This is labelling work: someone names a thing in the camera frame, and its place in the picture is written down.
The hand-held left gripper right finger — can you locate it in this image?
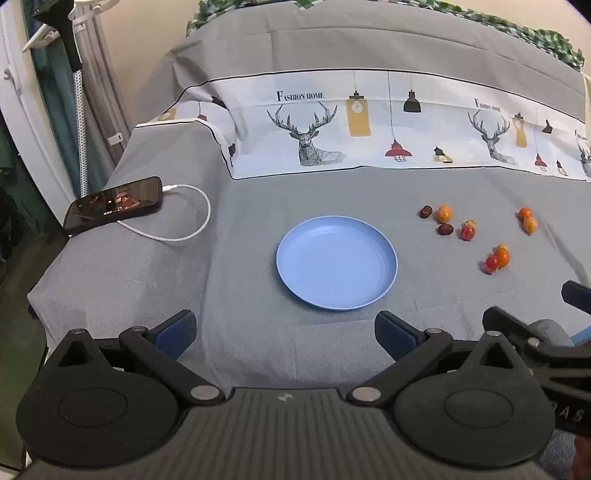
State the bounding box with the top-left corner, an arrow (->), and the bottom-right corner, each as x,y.
346,311 -> 539,408

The teal hanging garment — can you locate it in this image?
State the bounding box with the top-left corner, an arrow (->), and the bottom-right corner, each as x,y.
23,46 -> 85,197

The white door frame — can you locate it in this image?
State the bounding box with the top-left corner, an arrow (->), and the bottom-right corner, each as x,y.
0,0 -> 63,213

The blue plastic plate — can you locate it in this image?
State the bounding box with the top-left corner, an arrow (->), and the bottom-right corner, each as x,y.
276,215 -> 399,311

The garment steamer with braided hose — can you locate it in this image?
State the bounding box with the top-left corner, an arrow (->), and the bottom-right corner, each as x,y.
33,0 -> 89,198

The green checkered blanket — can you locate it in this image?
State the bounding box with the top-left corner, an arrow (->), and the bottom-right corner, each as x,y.
187,0 -> 587,71

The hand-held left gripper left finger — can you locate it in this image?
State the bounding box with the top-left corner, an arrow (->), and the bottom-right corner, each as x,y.
44,309 -> 227,408

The black smartphone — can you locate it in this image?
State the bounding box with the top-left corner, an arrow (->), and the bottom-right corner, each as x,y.
63,176 -> 164,234

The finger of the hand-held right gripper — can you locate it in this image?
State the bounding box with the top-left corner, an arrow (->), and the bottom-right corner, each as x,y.
482,305 -> 591,371
561,280 -> 591,317

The white charging cable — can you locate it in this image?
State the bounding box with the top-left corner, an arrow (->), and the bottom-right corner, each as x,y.
116,184 -> 212,243

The grey hanging garment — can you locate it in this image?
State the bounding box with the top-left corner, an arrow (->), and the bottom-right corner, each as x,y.
78,14 -> 134,185

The printed deer pillow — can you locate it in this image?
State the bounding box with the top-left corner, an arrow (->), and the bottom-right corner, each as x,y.
131,0 -> 591,183

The grey bedsheet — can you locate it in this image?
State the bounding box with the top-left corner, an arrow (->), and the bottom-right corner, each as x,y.
27,121 -> 591,480

